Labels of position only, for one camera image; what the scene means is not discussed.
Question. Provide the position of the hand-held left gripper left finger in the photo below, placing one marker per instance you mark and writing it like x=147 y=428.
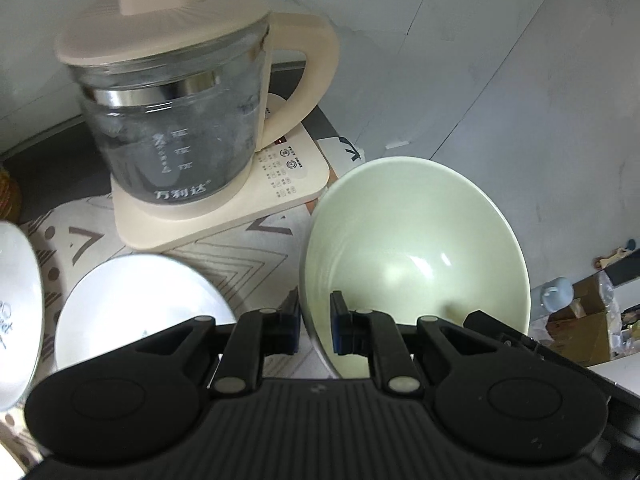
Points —
x=292 y=332

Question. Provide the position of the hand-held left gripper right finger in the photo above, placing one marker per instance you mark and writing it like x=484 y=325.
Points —
x=340 y=330

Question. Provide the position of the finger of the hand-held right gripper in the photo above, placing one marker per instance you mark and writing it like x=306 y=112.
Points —
x=492 y=325

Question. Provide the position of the pale green bowl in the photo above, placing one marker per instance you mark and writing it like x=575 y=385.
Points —
x=415 y=240

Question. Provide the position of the white plate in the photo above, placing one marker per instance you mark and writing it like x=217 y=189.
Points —
x=135 y=300

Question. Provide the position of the white printed bowl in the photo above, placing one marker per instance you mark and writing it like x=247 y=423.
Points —
x=20 y=310

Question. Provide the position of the pale blue bottle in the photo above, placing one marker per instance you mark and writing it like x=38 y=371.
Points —
x=555 y=300

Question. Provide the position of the patterned tablecloth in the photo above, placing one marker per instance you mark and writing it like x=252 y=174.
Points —
x=240 y=270

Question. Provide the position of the cardboard box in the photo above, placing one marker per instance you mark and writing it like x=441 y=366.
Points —
x=590 y=330

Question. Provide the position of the cream kettle base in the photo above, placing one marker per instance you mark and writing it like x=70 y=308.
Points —
x=295 y=180

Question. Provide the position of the white card with dark print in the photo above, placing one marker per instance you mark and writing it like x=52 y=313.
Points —
x=335 y=155

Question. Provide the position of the glass kettle with cream lid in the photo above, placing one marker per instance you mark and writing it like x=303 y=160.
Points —
x=165 y=110

